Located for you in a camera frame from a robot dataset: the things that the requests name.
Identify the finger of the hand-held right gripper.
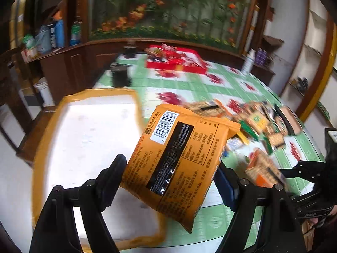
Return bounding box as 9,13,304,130
280,161,328,187
290,190,335,219

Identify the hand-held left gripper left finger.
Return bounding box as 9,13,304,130
29,154,127,253

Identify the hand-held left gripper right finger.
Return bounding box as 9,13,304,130
214,161,308,253

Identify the orange cracker packet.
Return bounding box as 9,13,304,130
245,149,287,190

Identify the orange snack packet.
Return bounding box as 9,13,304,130
120,103,241,234

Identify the pile of snack packets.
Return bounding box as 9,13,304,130
184,100,303,156

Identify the green fruit-print tablecloth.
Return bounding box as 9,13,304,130
92,53,327,253

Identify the white bucket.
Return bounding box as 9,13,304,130
34,77,54,106

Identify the wooden cabinet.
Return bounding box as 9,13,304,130
0,0,283,116

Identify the white spray bottle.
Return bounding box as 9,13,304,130
242,51,254,74

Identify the brown box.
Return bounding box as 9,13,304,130
263,35,285,52

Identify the red gift box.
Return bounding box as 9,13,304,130
146,45,208,75

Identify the dark blurred object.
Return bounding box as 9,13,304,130
124,39,137,58

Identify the pile of wrapped candies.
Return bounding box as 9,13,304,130
149,45,203,67

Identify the green white bottle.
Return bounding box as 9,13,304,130
70,18,82,46

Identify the grey-blue container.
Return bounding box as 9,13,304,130
35,26,52,54

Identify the blue bottle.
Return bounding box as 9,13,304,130
54,18,65,48

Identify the flower picture panel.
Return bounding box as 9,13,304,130
88,0,257,54

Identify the white wall shelf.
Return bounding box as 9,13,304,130
279,0,337,122

